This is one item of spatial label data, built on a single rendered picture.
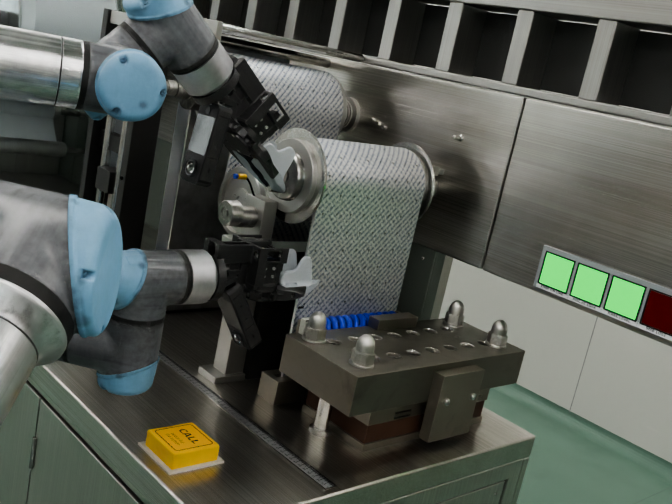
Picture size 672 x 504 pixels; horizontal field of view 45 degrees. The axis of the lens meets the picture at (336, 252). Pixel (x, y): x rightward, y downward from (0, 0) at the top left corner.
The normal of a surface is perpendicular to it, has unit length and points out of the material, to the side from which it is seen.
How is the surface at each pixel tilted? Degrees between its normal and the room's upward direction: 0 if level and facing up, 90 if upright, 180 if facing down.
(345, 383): 90
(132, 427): 0
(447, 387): 90
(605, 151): 90
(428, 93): 90
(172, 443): 0
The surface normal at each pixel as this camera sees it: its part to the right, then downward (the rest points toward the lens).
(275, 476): 0.20, -0.95
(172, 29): 0.38, 0.44
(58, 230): 0.07, -0.48
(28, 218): 0.11, -0.67
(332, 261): 0.65, 0.30
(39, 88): 0.26, 0.70
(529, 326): -0.73, 0.00
